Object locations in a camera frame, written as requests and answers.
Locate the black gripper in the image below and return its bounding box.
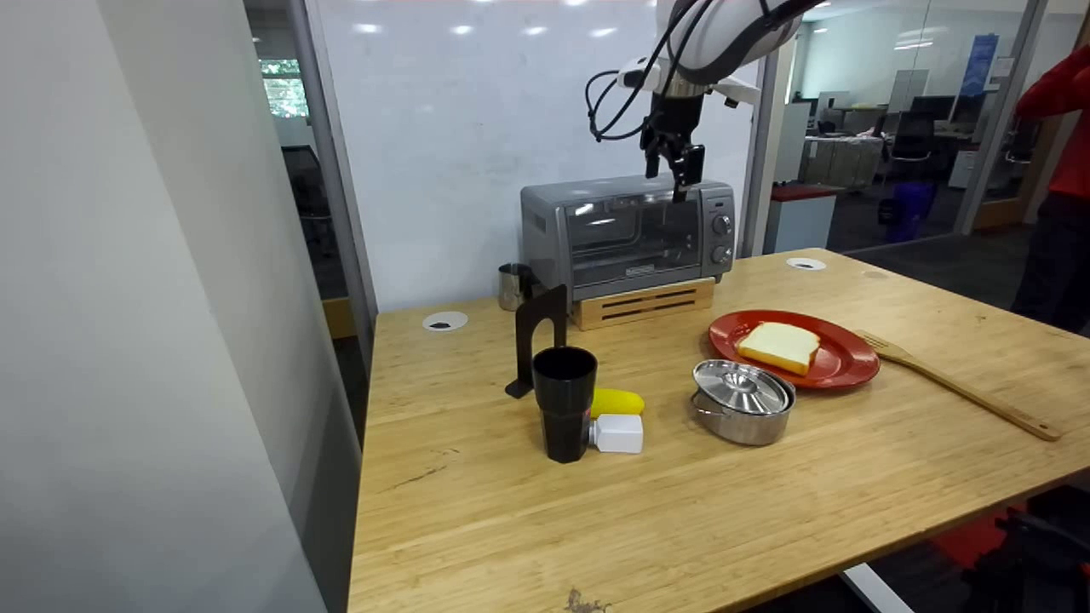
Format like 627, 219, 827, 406
635, 91, 708, 204

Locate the glass oven door with handle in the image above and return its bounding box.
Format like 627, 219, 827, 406
560, 198, 708, 287

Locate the slice of bread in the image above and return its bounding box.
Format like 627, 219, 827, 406
732, 321, 825, 378

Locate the wooden spatula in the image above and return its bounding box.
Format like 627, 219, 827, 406
865, 334, 1066, 446

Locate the silver toaster oven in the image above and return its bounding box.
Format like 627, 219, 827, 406
518, 169, 740, 305

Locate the wooden slatted oven stand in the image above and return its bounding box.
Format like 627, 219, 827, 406
567, 276, 721, 334

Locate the red round plate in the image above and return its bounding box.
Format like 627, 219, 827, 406
705, 305, 881, 396

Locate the white cabinet with red top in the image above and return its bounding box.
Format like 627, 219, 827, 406
767, 179, 848, 256

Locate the small metal cup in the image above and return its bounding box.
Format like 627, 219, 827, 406
493, 262, 531, 313

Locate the black metal stand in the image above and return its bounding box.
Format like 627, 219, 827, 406
505, 262, 573, 402

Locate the steel pot lid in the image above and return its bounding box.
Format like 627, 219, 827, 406
690, 355, 799, 418

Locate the yellow small block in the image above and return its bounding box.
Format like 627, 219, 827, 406
588, 386, 648, 418

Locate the black plastic cup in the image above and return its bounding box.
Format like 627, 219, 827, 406
531, 345, 598, 466

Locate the white small block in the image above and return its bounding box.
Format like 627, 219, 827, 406
585, 411, 648, 461

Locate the person in red top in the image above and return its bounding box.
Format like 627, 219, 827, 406
1010, 38, 1090, 334

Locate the red chair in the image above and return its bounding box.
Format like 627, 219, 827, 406
922, 497, 1031, 575

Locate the blue wall poster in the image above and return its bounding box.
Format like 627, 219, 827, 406
959, 29, 1006, 103

